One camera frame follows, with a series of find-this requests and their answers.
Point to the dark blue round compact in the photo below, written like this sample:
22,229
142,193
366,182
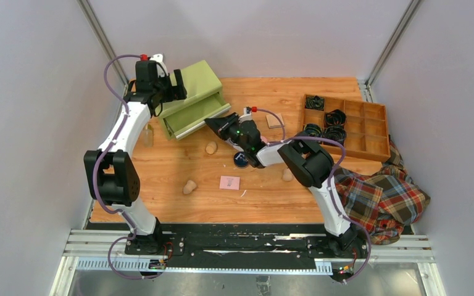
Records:
240,160

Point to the beige makeup sponge right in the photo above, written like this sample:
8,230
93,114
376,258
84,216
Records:
287,175

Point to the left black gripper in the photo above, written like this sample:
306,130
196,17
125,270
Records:
177,92

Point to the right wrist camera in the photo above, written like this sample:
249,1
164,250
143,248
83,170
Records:
247,115

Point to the green metal drawer cabinet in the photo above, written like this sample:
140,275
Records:
204,100

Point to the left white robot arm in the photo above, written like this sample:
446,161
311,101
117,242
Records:
112,177

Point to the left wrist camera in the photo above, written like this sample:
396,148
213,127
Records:
161,67

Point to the aluminium frame rail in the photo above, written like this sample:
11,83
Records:
406,267

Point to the beige makeup sponge centre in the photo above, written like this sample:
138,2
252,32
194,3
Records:
211,148

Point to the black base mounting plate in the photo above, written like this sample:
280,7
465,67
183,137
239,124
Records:
249,246

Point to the pink square card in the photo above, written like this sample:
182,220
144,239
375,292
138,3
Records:
229,182

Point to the wooden compartment organizer tray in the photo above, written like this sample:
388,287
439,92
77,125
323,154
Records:
360,127

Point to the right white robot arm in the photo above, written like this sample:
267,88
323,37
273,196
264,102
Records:
310,164

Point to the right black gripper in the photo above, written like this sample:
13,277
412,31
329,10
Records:
223,126

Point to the plaid flannel shirt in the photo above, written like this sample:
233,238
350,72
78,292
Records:
385,202

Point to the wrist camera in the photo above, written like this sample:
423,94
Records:
247,115
161,67

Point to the beige makeup sponge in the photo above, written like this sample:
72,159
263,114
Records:
211,148
189,187
287,175

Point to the clear glass perfume bottle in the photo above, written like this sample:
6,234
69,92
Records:
148,136

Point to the beige makeup sponge front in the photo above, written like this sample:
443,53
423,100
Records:
189,187

